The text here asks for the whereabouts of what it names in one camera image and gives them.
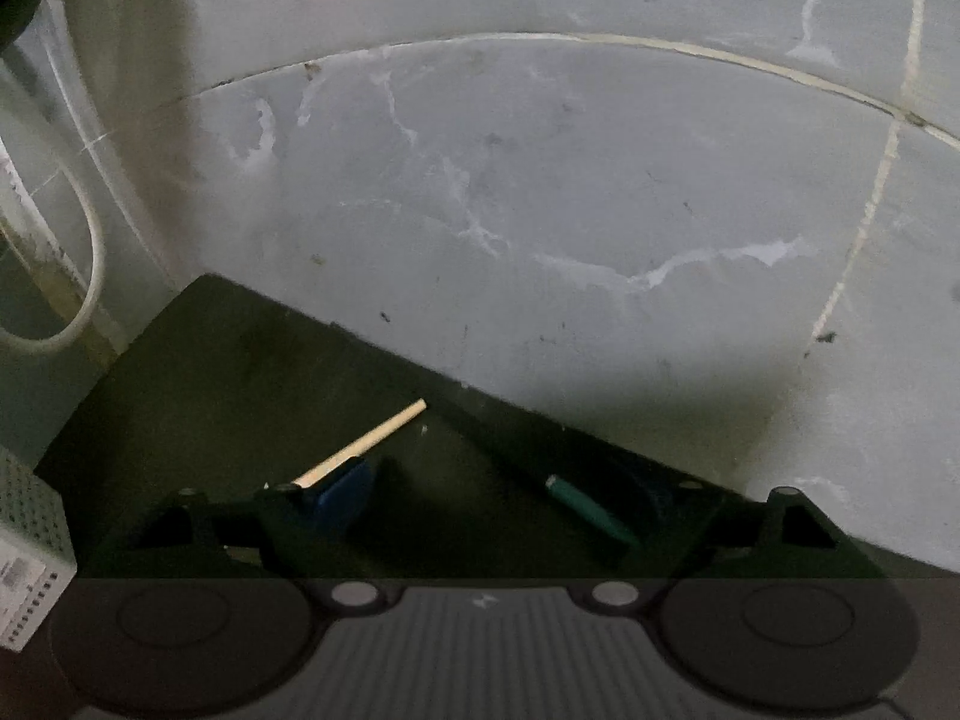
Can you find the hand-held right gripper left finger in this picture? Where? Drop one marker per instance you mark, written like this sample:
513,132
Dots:
341,495

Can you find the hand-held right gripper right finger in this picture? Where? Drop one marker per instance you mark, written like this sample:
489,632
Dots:
660,499

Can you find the wooden chopstick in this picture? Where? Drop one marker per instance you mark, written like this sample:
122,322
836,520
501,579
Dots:
360,446

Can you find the white perforated utensil holder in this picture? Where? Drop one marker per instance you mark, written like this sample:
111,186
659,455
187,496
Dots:
30,540

